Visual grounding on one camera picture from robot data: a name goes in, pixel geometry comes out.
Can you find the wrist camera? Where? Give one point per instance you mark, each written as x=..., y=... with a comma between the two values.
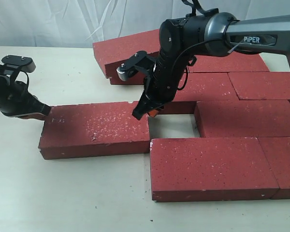
x=133, y=65
x=25, y=64

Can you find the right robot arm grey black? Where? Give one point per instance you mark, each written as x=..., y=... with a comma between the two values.
x=217, y=36

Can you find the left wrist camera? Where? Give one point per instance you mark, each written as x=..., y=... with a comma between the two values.
x=25, y=64

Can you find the red brick right middle row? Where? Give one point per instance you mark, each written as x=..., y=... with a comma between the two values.
x=261, y=85

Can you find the red brick with white chips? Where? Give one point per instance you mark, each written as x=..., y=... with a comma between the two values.
x=92, y=130

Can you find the red brick moved into row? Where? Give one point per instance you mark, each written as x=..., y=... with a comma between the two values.
x=201, y=87

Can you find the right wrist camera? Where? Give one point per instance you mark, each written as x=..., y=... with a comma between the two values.
x=133, y=65

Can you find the red brick centre right row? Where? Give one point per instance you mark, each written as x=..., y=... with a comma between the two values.
x=251, y=118

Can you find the white backdrop curtain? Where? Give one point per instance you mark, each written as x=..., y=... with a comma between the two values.
x=79, y=23

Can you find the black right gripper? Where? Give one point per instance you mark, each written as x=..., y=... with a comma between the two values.
x=162, y=84

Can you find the red brick back left tilted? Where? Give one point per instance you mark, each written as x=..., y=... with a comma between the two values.
x=113, y=50

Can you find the red brick back right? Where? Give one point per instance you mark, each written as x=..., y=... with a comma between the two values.
x=235, y=62

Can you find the red brick front left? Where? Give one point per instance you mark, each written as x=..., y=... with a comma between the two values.
x=210, y=169

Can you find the red brick front right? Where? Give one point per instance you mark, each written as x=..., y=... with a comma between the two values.
x=277, y=152

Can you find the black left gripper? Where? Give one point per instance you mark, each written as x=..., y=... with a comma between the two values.
x=17, y=101

